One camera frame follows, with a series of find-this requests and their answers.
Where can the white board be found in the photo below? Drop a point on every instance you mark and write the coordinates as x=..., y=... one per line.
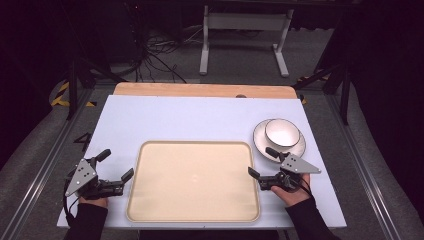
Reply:
x=186, y=120

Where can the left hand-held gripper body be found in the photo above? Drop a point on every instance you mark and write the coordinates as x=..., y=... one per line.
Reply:
x=81, y=176

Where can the aluminium floor rail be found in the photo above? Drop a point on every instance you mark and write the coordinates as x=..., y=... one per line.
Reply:
x=363, y=166
x=43, y=166

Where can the beige plastic tray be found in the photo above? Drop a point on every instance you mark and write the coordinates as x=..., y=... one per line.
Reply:
x=193, y=181

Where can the person's right hand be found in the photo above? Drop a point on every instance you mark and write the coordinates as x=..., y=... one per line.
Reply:
x=293, y=196

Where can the white plate dark rim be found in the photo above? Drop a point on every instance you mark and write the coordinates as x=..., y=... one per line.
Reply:
x=261, y=138

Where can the black metal stand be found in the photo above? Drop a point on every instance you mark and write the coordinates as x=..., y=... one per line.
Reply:
x=72, y=90
x=345, y=96

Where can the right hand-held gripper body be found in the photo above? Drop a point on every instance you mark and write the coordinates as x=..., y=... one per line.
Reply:
x=295, y=165

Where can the black floor tape mark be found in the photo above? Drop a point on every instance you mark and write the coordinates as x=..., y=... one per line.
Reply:
x=84, y=139

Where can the person's left hand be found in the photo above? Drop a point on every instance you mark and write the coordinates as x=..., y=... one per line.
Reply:
x=95, y=202

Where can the white bowl dark rim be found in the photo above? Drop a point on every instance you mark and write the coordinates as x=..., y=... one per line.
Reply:
x=282, y=133

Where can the yellow black hazard tape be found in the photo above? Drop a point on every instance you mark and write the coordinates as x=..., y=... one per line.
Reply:
x=60, y=96

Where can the white metal stand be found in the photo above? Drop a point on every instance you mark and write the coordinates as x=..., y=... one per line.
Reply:
x=246, y=21

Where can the wooden table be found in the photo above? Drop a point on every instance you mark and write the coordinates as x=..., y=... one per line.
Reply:
x=200, y=90

